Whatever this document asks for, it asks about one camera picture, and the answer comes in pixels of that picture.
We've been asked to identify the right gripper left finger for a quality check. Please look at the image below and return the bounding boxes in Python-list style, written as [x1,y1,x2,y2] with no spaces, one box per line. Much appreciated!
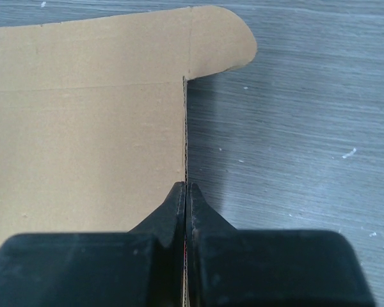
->
[0,182,186,306]

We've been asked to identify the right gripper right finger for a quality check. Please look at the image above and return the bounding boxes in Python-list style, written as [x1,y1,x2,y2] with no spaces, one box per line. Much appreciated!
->
[186,184,373,306]

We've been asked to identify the brown cardboard box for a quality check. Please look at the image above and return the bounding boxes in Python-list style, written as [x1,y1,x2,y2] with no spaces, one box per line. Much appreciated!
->
[0,5,257,307]

